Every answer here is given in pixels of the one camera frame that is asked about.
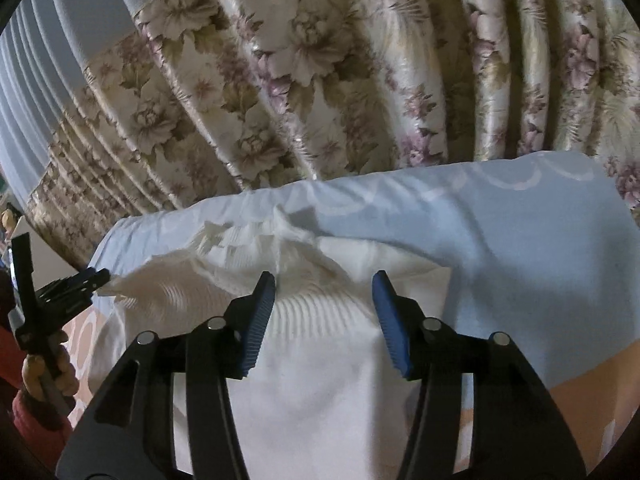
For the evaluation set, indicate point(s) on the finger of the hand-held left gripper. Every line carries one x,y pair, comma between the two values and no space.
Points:
87,280
70,301

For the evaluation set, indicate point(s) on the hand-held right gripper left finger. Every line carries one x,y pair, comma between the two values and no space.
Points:
257,325

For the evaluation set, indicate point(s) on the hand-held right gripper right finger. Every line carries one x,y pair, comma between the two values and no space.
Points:
390,325

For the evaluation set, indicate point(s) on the white knit sweater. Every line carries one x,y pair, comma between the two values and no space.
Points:
300,410

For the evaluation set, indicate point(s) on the person's left forearm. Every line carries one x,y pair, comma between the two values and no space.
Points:
30,425

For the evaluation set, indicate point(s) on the person's left hand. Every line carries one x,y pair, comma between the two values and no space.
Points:
67,370

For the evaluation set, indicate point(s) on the white panel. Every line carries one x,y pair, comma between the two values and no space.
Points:
50,260

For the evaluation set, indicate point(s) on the orange and blue printed bedsheet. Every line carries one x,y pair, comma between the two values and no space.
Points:
500,260

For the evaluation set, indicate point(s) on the floral and blue curtain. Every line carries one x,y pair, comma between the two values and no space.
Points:
325,60

